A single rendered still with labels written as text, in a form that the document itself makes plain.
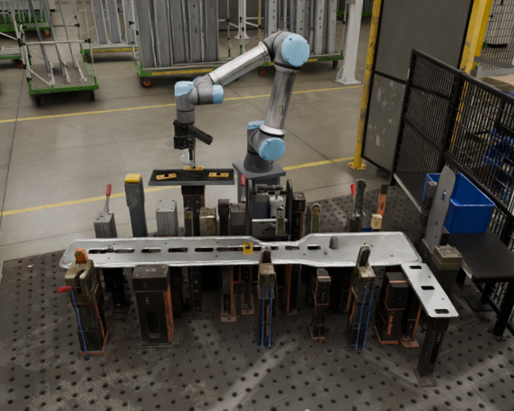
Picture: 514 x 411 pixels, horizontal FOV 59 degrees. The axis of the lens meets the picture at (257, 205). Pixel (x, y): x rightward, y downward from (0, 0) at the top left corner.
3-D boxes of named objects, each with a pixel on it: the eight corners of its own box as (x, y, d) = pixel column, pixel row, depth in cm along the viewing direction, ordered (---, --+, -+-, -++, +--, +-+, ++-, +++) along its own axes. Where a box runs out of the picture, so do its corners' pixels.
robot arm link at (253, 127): (266, 142, 225) (267, 116, 219) (276, 152, 214) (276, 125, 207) (243, 144, 222) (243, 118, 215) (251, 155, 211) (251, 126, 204)
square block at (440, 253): (423, 331, 181) (442, 257, 164) (416, 317, 188) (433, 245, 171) (443, 330, 182) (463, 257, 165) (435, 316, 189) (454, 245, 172)
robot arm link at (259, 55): (282, 22, 199) (185, 77, 197) (291, 25, 190) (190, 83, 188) (291, 46, 205) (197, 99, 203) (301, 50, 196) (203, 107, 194)
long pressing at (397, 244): (53, 273, 164) (52, 270, 164) (72, 239, 184) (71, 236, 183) (425, 265, 172) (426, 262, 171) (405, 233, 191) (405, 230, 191)
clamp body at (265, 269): (253, 349, 172) (254, 276, 155) (251, 326, 183) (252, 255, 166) (277, 348, 172) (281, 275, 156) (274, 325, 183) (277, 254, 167)
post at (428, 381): (420, 386, 158) (437, 324, 144) (409, 362, 167) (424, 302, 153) (438, 386, 158) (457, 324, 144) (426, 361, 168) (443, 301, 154)
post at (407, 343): (403, 347, 173) (417, 289, 159) (394, 327, 183) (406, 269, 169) (419, 347, 174) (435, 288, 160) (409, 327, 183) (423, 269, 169)
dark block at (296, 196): (289, 279, 209) (294, 199, 189) (287, 270, 215) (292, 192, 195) (299, 279, 210) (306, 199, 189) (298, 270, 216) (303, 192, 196)
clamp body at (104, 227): (101, 293, 199) (87, 223, 181) (107, 278, 209) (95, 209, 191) (123, 293, 199) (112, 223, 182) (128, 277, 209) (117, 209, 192)
